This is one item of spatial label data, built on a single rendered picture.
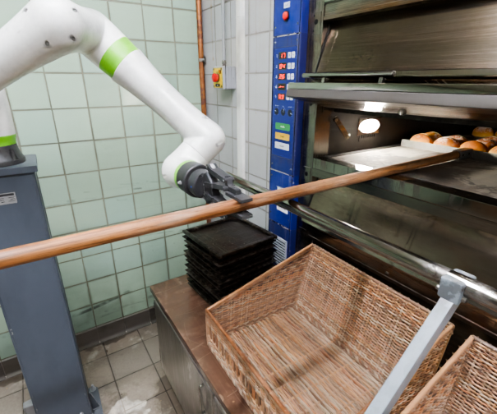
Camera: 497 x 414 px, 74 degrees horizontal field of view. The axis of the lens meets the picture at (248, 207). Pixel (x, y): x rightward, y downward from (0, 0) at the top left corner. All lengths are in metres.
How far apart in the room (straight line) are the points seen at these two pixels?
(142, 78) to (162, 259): 1.34
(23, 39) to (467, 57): 0.99
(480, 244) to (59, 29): 1.11
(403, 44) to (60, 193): 1.57
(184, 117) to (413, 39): 0.64
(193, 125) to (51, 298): 0.83
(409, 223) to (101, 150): 1.43
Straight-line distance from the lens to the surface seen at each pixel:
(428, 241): 1.05
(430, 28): 1.03
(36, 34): 0.94
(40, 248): 0.63
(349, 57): 1.15
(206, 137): 1.00
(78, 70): 1.80
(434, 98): 0.82
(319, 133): 1.27
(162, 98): 1.02
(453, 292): 0.59
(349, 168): 1.15
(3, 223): 1.30
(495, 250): 1.00
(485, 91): 0.78
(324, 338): 1.30
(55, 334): 1.52
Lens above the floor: 1.45
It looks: 21 degrees down
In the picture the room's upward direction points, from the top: straight up
